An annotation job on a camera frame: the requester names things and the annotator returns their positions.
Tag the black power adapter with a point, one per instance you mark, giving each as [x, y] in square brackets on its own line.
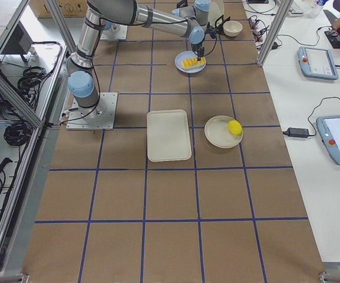
[296, 132]

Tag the yellow lemon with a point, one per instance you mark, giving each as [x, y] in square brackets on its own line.
[235, 128]

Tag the aluminium frame post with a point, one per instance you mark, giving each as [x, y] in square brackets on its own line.
[273, 31]

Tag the blue plate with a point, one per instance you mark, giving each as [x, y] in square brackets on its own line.
[183, 56]

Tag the cream plate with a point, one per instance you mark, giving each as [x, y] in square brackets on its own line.
[216, 10]

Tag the far blue teach pendant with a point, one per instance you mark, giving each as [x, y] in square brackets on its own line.
[317, 63]

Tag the white oval bowl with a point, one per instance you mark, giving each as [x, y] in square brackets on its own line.
[217, 133]

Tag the small cream bowl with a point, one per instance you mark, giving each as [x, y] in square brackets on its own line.
[232, 28]

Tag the white rectangular tray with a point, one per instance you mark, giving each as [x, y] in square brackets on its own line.
[168, 137]

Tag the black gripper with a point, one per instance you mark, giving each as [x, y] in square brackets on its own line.
[197, 47]

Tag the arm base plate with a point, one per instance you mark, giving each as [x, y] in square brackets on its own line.
[114, 32]
[100, 118]

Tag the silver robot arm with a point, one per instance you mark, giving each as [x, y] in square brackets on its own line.
[130, 46]

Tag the cardboard box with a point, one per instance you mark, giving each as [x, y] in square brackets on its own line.
[69, 8]

